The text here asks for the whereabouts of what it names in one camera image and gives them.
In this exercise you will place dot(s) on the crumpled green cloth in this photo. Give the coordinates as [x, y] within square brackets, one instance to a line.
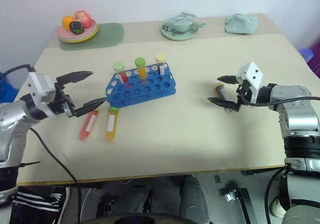
[241, 24]

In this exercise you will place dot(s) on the pink plate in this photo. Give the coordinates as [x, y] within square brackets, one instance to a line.
[65, 33]

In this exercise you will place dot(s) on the clear tube with yellow cap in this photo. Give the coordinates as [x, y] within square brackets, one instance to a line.
[221, 91]

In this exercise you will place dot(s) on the dark tube with yellow cap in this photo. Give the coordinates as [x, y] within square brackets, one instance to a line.
[160, 62]

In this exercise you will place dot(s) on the orange toy pepper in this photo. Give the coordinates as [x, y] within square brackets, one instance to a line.
[67, 22]

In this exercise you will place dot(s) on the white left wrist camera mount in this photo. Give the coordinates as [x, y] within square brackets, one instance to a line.
[37, 89]

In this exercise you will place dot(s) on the pale green plate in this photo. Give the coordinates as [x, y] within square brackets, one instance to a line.
[77, 40]

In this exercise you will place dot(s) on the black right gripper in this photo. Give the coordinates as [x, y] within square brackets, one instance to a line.
[242, 94]

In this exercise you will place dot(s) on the black metal bracket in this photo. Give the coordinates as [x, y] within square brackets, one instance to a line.
[240, 199]

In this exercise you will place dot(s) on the pink toy peach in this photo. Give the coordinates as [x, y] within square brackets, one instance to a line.
[83, 17]

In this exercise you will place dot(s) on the dark green toy vegetable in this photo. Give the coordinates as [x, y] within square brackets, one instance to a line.
[76, 27]

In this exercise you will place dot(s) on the yellow plate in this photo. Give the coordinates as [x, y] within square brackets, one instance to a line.
[93, 34]

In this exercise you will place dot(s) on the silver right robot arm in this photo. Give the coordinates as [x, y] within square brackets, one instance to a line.
[297, 114]

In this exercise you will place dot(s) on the blue fabric bag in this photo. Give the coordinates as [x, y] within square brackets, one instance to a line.
[7, 90]

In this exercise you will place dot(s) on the purple object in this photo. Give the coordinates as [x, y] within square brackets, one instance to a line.
[315, 59]

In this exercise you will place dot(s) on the blue bottle cap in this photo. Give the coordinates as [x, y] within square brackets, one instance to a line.
[305, 55]

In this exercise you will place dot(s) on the blue plastic test tube rack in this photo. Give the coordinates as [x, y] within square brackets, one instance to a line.
[147, 90]

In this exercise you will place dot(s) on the red tube with green cap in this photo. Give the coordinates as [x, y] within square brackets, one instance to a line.
[121, 71]

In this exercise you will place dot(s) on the black white striped clothing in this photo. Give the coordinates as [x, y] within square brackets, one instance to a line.
[37, 205]

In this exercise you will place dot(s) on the mint green round plate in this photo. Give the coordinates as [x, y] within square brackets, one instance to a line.
[183, 35]

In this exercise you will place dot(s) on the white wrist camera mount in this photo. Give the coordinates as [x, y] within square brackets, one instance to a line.
[37, 89]
[252, 77]

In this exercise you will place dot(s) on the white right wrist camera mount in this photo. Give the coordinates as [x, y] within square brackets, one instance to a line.
[252, 77]

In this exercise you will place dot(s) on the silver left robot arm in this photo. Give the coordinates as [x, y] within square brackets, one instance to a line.
[10, 119]

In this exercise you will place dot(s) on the grey rounded shape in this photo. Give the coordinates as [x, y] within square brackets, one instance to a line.
[193, 196]

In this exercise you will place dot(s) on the orange tube with green cap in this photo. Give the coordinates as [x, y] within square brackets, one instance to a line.
[111, 124]
[141, 67]

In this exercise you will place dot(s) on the white round foot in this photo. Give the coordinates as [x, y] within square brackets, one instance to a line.
[277, 209]

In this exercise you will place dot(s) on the green oval placemat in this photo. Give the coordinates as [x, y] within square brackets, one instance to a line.
[110, 37]

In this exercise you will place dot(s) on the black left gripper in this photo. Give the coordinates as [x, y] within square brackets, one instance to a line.
[60, 101]

